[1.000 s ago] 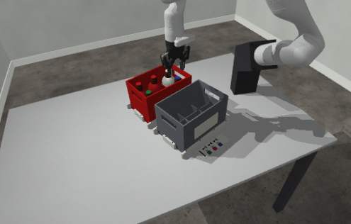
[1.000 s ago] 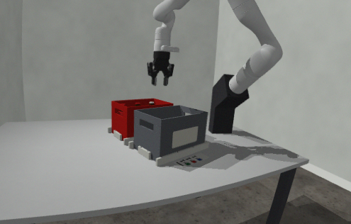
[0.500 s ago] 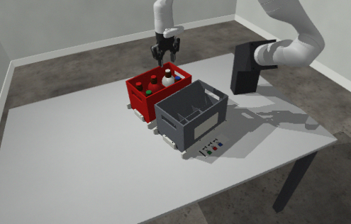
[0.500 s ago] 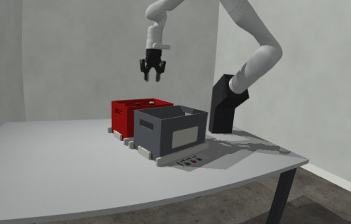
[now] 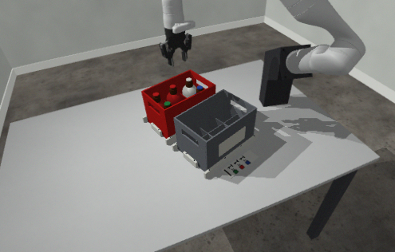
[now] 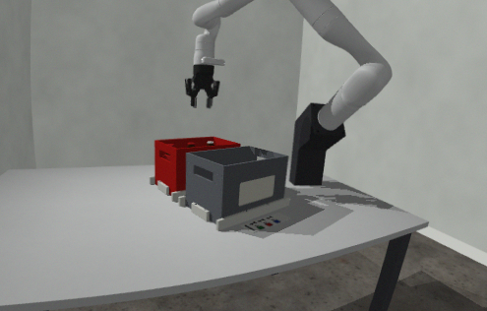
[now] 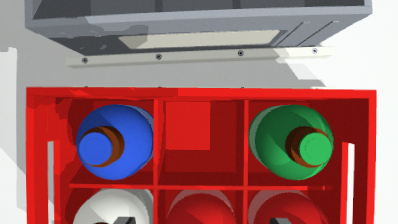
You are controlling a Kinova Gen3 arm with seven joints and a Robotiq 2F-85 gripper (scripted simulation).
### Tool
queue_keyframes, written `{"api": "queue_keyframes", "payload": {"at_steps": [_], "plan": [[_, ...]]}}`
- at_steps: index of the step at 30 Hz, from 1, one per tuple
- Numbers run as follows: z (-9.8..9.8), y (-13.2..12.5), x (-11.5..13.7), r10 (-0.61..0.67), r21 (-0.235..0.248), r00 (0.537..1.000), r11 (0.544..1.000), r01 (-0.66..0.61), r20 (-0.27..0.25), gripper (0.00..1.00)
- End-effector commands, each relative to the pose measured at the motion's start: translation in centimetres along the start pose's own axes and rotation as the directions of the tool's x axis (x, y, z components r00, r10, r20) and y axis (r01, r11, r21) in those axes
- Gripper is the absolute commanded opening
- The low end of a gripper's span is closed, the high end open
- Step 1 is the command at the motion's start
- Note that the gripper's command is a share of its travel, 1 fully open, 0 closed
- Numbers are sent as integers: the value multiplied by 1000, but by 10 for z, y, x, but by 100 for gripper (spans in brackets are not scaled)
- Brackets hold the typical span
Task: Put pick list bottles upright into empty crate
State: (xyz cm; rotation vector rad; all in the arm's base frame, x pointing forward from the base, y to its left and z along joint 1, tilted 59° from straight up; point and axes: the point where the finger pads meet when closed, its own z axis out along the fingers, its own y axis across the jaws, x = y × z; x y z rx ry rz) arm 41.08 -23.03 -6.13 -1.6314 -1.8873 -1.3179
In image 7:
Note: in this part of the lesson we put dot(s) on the blue bottle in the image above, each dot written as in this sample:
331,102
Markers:
115,132

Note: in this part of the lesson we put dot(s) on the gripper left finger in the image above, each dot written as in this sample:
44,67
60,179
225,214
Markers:
125,220

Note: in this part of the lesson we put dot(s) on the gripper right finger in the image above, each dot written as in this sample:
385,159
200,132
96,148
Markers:
279,221

